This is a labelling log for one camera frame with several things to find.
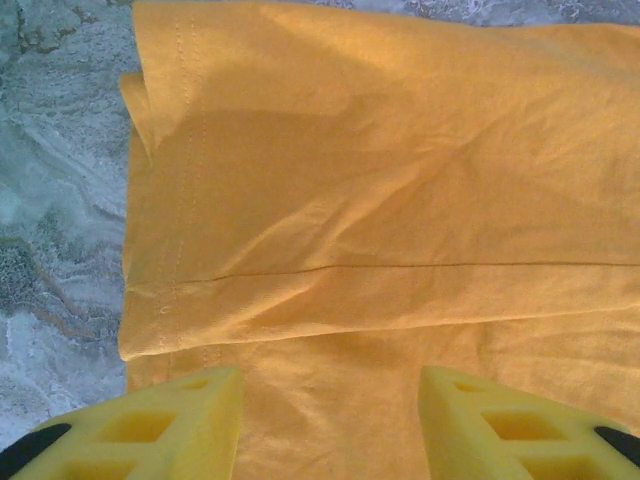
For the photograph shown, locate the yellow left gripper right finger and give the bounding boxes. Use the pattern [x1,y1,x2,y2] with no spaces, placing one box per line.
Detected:
[418,364,640,480]

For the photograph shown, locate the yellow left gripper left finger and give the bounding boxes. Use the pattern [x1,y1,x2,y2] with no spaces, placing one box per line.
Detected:
[0,366,245,480]

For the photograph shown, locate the yellow printed t-shirt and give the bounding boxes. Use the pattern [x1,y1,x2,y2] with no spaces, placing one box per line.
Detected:
[118,0,640,480]

